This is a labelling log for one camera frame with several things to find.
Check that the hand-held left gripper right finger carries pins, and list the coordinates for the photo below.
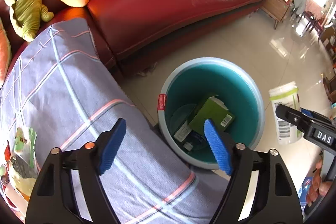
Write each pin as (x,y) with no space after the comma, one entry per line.
(216,146)

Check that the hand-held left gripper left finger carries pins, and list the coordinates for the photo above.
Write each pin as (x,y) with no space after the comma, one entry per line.
(111,146)

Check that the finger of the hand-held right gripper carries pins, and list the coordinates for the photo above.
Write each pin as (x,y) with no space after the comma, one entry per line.
(321,117)
(294,116)

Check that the white plastic bottle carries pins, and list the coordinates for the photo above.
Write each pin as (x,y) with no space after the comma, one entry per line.
(286,108)

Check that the teal trash bin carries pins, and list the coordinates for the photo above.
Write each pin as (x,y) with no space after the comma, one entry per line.
(236,82)

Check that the person's right hand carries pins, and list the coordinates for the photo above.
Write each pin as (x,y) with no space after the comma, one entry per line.
(316,182)

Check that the green cardboard box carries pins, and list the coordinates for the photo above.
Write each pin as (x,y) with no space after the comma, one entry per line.
(211,116)

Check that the dark small box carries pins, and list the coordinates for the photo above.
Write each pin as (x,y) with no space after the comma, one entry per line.
(183,133)

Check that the plaid grey cloth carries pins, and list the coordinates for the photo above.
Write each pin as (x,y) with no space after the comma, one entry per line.
(65,87)

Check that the green white snack packet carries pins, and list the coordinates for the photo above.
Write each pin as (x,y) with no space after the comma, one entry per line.
(25,145)

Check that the yellow black snack packet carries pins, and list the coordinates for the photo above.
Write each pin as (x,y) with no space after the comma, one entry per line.
(22,179)

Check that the dark wooden chair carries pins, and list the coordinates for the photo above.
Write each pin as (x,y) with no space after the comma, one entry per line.
(313,19)

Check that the wooden side table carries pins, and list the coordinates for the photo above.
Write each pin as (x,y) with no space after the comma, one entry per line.
(278,3)

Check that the pink plush pillow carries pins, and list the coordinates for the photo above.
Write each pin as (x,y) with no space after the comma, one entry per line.
(4,53)

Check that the red leather sofa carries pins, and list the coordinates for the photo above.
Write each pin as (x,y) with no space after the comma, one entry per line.
(162,8)

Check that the green frog plush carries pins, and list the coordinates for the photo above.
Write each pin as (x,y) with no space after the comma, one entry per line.
(23,6)

